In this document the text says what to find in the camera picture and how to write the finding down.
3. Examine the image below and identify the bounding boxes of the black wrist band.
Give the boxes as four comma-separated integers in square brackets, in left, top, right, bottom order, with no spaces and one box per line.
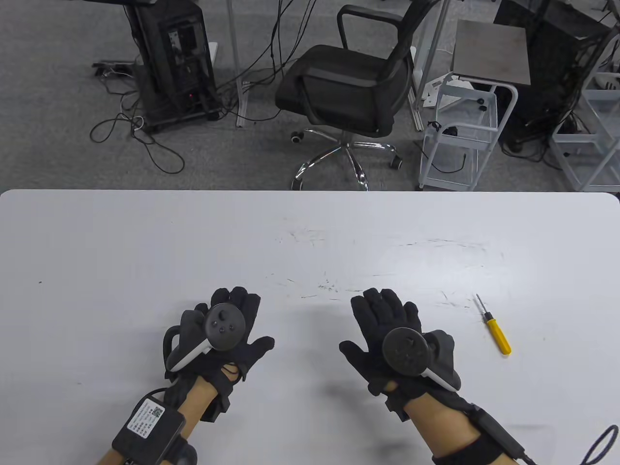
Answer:
[165,436,198,465]

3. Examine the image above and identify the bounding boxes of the black office chair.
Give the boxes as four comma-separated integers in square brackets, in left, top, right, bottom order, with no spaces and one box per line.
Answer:
[275,0,439,191]

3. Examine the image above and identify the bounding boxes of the white cart with wooden top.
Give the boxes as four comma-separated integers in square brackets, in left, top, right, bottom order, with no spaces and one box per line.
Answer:
[418,19,531,191]

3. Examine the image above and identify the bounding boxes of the black hand controller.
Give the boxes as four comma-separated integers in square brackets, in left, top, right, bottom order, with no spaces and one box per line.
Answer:
[382,327,462,393]
[162,303,247,372]

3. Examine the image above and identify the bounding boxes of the person's right forearm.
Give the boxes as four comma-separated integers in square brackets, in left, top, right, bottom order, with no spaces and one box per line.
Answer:
[402,395,490,465]

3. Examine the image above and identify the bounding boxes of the black floor cable loop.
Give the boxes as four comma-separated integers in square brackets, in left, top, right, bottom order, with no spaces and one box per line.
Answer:
[90,68,187,175]

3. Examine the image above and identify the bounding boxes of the black power strip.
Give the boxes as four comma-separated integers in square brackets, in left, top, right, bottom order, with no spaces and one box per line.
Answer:
[92,61,134,77]

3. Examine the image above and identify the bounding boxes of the yellow screwdriver handle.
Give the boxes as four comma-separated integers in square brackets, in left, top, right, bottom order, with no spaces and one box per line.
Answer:
[486,317,512,357]

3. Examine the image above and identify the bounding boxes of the person's left hand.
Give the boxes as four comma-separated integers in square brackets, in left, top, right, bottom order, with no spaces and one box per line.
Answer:
[164,286,276,389]

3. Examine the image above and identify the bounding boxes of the white desk leg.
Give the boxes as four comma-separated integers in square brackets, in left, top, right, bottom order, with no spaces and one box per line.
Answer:
[409,0,458,131]
[228,0,252,129]

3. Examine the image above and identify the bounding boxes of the person's left forearm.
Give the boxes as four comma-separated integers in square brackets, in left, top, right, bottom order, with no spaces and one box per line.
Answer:
[94,375,216,465]

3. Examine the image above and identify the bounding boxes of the wide black wrist strap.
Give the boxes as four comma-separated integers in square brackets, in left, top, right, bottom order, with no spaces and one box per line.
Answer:
[431,434,504,465]

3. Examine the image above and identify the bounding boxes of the black computer tower with cables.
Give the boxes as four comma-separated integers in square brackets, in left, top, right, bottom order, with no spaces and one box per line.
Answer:
[494,0,613,151]

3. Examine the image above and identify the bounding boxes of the black labelled wrist box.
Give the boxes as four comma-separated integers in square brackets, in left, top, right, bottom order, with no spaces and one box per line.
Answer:
[111,395,187,461]

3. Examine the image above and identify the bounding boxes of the person's right hand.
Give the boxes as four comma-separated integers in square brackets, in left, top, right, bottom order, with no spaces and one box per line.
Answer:
[338,287,462,413]

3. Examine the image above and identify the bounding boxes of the slim black wrist module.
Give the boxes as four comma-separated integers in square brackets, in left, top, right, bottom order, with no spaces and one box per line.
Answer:
[467,407,526,461]

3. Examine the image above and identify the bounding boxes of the white wire rack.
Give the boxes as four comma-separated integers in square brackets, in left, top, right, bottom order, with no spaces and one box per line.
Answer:
[550,29,620,192]

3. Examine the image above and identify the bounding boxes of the hanging black cables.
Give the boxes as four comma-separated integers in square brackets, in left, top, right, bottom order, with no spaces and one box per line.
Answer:
[216,0,315,122]

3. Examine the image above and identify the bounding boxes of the metal screwdriver shaft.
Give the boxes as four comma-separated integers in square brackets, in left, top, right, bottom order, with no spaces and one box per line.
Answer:
[474,293,494,322]

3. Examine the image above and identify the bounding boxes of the black right hand controller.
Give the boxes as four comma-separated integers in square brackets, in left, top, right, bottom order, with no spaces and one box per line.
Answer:
[382,327,462,393]

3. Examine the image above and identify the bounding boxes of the black left hand controller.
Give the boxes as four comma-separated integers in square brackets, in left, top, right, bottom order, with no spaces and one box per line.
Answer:
[162,303,247,372]

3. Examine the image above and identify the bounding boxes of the black computer tower on stand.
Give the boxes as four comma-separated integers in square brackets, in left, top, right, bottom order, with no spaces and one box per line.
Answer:
[127,0,221,134]

